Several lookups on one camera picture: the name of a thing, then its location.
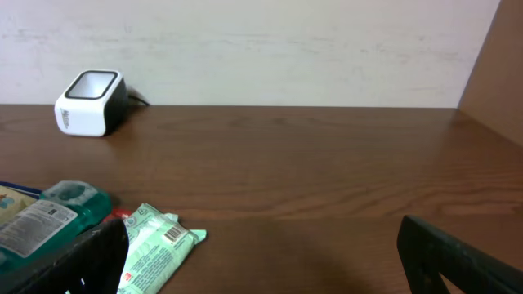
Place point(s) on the cream yellow snack bag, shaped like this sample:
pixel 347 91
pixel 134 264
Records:
pixel 15 198

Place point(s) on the white barcode scanner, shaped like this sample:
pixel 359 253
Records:
pixel 94 104

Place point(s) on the teal blister pack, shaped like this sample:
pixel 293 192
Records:
pixel 61 213

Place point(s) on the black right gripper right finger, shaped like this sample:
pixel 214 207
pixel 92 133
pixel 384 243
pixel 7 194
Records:
pixel 429 255

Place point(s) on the green orange snack packet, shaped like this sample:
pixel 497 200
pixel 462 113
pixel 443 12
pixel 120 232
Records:
pixel 158 245

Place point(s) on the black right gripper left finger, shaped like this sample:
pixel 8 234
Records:
pixel 92 263

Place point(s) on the red snack packet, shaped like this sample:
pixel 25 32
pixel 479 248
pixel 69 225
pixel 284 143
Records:
pixel 118 213

